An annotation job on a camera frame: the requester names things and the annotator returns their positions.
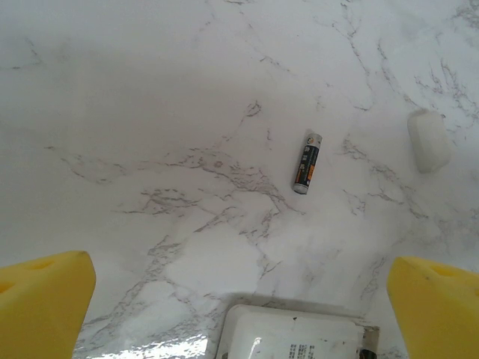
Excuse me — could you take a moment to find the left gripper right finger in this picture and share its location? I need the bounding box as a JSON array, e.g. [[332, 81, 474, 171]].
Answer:
[[386, 256, 479, 359]]

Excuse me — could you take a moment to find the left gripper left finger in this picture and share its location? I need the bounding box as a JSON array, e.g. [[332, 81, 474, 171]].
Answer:
[[0, 250, 97, 359]]

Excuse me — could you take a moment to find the white remote control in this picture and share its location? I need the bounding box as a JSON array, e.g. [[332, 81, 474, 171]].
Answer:
[[214, 303, 381, 359]]

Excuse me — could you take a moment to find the white remote battery cover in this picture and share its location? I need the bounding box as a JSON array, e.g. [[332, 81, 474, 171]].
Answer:
[[406, 109, 452, 174]]

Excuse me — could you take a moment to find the black AAA battery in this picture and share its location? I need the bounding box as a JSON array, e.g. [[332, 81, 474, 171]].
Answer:
[[291, 129, 324, 195]]

